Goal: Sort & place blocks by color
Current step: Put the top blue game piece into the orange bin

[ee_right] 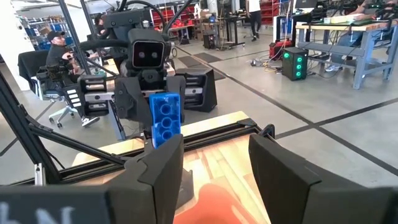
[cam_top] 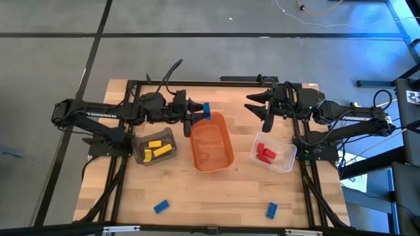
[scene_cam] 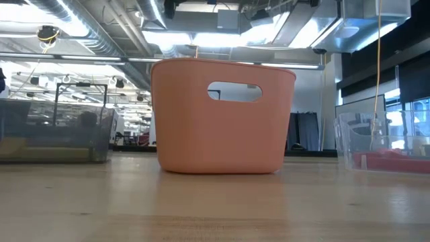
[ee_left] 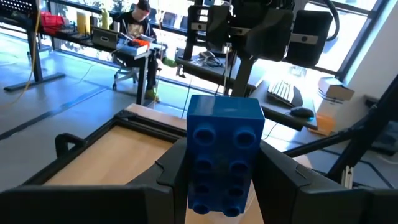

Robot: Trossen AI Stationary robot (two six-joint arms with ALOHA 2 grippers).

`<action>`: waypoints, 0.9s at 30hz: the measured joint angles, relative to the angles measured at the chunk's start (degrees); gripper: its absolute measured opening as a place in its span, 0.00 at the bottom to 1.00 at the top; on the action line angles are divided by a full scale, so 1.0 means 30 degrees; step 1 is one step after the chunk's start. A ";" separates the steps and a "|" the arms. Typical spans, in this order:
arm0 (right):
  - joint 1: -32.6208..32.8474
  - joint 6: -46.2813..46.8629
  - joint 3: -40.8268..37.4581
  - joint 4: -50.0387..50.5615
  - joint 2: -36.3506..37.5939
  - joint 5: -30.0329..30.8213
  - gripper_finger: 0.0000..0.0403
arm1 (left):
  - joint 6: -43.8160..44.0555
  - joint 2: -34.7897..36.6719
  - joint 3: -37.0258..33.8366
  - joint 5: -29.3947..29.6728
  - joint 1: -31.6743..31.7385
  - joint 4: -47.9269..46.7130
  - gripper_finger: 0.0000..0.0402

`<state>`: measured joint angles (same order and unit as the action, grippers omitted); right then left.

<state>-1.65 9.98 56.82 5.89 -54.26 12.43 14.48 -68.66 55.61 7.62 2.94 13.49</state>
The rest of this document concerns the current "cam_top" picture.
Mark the smoky grey transparent container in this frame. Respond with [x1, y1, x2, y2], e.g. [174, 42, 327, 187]
[131, 127, 179, 166]

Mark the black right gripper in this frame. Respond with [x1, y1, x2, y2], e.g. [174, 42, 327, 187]
[244, 82, 295, 134]

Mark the metal stand beam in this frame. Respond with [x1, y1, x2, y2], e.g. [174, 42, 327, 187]
[385, 0, 420, 63]

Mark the silver metal bracket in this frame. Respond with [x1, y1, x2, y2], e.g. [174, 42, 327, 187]
[102, 225, 141, 234]
[284, 228, 324, 236]

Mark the white paper sheet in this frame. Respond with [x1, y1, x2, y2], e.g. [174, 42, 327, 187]
[341, 153, 368, 193]

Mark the dark cabinet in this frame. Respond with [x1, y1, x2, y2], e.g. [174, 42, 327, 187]
[392, 77, 420, 236]

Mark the white fiducial tag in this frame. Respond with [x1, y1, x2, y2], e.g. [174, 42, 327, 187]
[406, 90, 420, 106]

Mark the black bar bracket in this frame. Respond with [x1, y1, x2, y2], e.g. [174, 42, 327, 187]
[219, 74, 280, 83]

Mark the white floor cable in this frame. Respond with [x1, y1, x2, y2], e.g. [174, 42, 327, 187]
[274, 0, 362, 28]

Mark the clear plastic container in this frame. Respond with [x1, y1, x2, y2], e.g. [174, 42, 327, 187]
[249, 130, 298, 174]

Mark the black aluminium table frame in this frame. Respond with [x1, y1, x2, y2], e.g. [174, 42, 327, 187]
[73, 73, 350, 230]

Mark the yellow plug with pale cable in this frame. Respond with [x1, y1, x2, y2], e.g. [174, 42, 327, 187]
[350, 98, 398, 109]

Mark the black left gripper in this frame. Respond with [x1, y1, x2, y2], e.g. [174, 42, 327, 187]
[167, 90, 211, 138]

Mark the black crossbeam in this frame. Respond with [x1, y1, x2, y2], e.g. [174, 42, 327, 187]
[0, 222, 420, 236]

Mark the long red block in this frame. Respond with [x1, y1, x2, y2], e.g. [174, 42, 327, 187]
[256, 152, 272, 165]

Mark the long yellow block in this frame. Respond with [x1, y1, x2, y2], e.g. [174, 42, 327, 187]
[152, 143, 174, 158]

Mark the orange plastic basket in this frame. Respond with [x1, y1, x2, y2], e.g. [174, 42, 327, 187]
[189, 111, 236, 174]

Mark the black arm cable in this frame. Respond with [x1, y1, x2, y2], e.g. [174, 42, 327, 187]
[283, 81, 332, 148]
[157, 58, 184, 96]

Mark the yellow cable with black plug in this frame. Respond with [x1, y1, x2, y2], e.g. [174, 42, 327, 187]
[296, 0, 344, 16]

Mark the black stand foot bar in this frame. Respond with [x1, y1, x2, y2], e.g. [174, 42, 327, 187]
[356, 64, 420, 89]

